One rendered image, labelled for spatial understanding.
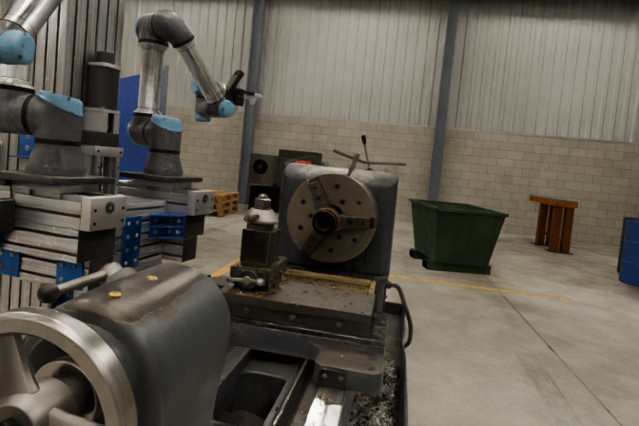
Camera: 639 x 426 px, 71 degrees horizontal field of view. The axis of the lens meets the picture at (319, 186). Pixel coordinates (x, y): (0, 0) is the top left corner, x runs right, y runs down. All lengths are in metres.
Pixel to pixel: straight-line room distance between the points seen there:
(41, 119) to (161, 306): 1.10
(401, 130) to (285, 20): 4.16
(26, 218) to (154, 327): 1.12
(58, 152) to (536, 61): 11.59
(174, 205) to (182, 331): 1.37
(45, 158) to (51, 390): 1.11
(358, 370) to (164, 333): 0.54
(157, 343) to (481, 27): 11.99
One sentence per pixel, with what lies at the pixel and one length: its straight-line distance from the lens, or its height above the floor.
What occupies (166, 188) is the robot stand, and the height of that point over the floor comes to 1.11.
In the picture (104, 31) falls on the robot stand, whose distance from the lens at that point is 1.83.
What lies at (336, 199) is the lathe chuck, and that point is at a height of 1.15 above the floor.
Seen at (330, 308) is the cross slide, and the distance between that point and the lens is 0.96.
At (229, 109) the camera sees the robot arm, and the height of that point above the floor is 1.46.
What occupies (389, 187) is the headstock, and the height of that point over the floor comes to 1.20.
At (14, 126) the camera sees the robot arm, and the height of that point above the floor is 1.29.
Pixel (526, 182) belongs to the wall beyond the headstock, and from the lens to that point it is 11.93.
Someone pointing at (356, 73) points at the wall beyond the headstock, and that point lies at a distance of 11.81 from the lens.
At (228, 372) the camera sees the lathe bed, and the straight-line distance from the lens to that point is 0.92.
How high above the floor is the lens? 1.27
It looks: 3 degrees down
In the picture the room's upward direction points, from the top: 6 degrees clockwise
